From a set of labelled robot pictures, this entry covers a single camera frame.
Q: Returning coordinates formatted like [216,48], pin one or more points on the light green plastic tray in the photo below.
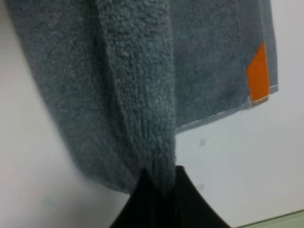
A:
[292,220]

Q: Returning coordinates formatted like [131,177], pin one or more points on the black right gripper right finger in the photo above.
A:
[192,210]

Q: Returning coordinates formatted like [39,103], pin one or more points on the grey towel with orange pattern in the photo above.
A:
[122,77]

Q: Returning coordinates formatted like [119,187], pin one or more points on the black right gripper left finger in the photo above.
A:
[147,207]

